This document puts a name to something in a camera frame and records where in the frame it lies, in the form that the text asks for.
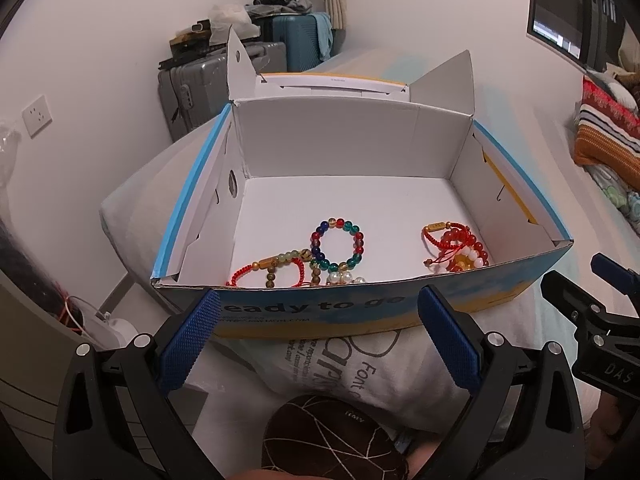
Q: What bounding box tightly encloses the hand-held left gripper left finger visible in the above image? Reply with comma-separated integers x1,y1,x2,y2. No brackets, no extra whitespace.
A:
52,287,236,480

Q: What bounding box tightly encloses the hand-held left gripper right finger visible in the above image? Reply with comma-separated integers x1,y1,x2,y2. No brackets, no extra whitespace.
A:
417,284,586,480

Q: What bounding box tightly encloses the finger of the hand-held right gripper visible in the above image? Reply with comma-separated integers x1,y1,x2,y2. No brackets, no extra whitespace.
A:
540,271,618,323
591,254,640,306

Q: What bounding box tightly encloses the pale pink bead bracelet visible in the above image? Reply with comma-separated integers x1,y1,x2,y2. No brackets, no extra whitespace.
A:
460,246,490,267

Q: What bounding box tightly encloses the brown wooden bead bracelet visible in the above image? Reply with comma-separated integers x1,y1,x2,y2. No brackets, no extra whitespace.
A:
262,249,323,288

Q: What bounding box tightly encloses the red cord bracelet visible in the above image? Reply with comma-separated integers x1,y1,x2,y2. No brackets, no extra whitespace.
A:
226,257,307,288
422,220,473,272

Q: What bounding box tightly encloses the multicolour glass bead bracelet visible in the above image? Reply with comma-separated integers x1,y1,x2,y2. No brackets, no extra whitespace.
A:
310,216,366,271

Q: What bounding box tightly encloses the blue and yellow cardboard box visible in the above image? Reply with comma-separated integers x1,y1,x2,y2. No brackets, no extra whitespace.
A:
151,27,573,341

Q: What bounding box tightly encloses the person's right hand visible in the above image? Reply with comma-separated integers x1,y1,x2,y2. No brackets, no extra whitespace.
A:
592,387,640,441

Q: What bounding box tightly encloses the floral blanket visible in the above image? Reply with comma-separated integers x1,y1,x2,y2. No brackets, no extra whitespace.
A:
585,162,640,236

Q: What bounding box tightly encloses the white printed cloth bag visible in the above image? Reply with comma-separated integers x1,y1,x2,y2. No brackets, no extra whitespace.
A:
207,327,506,436

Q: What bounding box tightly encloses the striped pillow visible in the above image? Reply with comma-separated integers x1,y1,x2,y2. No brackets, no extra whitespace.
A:
572,75,640,181

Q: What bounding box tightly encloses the grey suitcase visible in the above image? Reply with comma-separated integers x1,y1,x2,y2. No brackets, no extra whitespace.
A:
157,41,288,143

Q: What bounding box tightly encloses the dark window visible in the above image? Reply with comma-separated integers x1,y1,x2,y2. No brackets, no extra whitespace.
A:
526,0,640,73

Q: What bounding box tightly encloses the teal suitcase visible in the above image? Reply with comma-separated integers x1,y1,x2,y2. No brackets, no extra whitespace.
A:
272,12,333,73

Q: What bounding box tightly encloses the white plastic bag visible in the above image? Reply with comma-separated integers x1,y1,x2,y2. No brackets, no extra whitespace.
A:
207,2,261,43

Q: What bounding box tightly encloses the red bead bracelet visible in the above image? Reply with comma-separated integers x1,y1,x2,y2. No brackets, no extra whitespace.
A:
434,227,490,273

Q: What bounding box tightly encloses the white wall socket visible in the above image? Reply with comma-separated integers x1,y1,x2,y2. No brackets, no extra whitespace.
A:
22,95,53,138

